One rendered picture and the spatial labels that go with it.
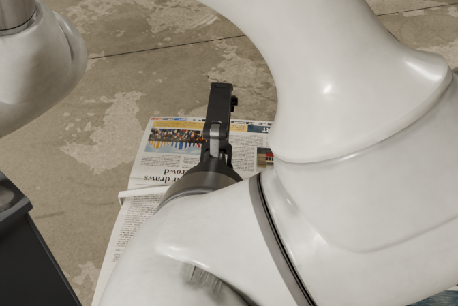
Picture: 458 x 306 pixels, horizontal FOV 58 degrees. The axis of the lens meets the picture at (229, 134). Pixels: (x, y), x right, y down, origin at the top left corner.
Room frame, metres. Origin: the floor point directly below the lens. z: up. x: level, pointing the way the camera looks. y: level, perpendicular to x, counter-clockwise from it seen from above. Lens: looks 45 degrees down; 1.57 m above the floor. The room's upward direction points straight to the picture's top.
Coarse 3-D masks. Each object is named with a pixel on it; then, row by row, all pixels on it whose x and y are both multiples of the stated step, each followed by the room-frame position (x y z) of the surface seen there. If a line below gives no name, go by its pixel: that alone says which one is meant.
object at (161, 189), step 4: (148, 188) 0.38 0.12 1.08; (152, 188) 0.38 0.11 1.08; (156, 188) 0.38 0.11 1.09; (160, 188) 0.38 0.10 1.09; (164, 188) 0.38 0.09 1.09; (120, 192) 0.39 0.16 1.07; (124, 192) 0.38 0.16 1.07; (128, 192) 0.38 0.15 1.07; (132, 192) 0.38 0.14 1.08; (136, 192) 0.38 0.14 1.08; (140, 192) 0.38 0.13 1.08; (144, 192) 0.38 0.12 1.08; (148, 192) 0.38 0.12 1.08; (152, 192) 0.37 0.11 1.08; (156, 192) 0.37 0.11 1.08; (160, 192) 0.37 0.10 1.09; (164, 192) 0.37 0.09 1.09; (120, 196) 0.38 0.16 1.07; (124, 196) 0.38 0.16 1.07
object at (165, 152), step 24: (168, 120) 0.56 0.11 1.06; (192, 120) 0.56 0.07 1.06; (240, 120) 0.56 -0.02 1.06; (144, 144) 0.49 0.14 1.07; (168, 144) 0.49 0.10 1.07; (192, 144) 0.49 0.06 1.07; (240, 144) 0.49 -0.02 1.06; (264, 144) 0.49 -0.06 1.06; (144, 168) 0.43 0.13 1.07; (168, 168) 0.44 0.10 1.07; (240, 168) 0.44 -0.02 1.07; (264, 168) 0.44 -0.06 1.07
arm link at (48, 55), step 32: (0, 0) 0.50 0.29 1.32; (32, 0) 0.54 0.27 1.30; (0, 32) 0.50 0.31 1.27; (32, 32) 0.52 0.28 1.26; (64, 32) 0.61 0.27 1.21; (0, 64) 0.48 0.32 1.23; (32, 64) 0.50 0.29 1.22; (64, 64) 0.56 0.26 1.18; (0, 96) 0.47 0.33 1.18; (32, 96) 0.50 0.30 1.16; (64, 96) 0.56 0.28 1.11; (0, 128) 0.46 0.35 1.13
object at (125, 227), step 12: (120, 216) 0.34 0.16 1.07; (132, 216) 0.34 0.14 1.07; (144, 216) 0.34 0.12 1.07; (120, 228) 0.32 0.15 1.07; (132, 228) 0.32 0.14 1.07; (120, 240) 0.31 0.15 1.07; (108, 252) 0.29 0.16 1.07; (120, 252) 0.29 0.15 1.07; (108, 264) 0.27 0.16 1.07; (108, 276) 0.25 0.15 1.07; (96, 288) 0.24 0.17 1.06; (96, 300) 0.22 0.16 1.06
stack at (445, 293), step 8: (448, 288) 0.35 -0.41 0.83; (456, 288) 0.35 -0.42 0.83; (432, 296) 0.33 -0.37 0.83; (440, 296) 0.33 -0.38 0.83; (448, 296) 0.33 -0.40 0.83; (456, 296) 0.33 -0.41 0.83; (416, 304) 0.32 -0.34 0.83; (424, 304) 0.32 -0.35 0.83; (432, 304) 0.32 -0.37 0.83; (440, 304) 0.32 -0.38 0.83; (448, 304) 0.32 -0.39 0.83; (456, 304) 0.32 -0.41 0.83
